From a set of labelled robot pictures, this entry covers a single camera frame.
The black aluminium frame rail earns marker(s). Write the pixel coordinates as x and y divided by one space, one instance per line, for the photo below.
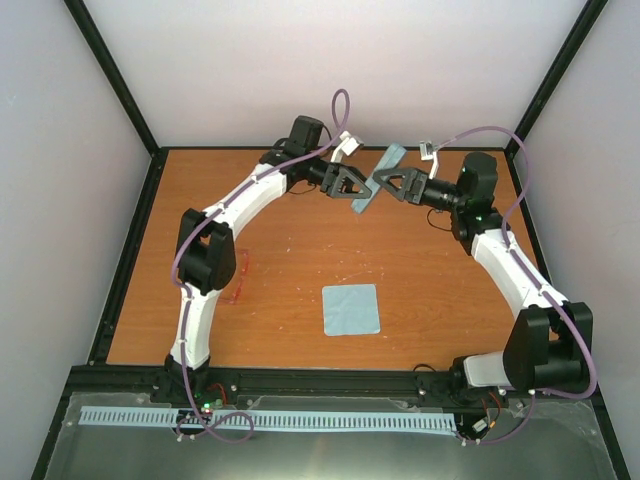
169 386

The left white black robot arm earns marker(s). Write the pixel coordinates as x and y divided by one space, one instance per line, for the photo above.
205 261

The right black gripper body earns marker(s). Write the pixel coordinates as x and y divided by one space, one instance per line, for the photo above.
420 178

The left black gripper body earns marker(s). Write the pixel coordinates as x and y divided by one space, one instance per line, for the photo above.
329 178

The metal base plate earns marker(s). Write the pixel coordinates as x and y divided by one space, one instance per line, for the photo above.
525 440

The light blue cleaning cloth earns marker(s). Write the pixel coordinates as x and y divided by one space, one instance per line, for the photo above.
350 310

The light blue slotted cable duct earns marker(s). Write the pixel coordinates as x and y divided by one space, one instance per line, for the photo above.
275 421

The black frame post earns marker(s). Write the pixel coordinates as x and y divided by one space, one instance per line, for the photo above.
102 54
578 33

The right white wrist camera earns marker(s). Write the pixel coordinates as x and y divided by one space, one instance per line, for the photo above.
429 153

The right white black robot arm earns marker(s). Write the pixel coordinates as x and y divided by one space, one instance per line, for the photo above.
548 349

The pink transparent sunglasses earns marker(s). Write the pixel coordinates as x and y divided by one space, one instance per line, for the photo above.
232 291

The left black frame post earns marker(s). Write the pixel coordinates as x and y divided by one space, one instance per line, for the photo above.
102 54

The right black frame post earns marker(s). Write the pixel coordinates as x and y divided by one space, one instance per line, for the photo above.
578 33

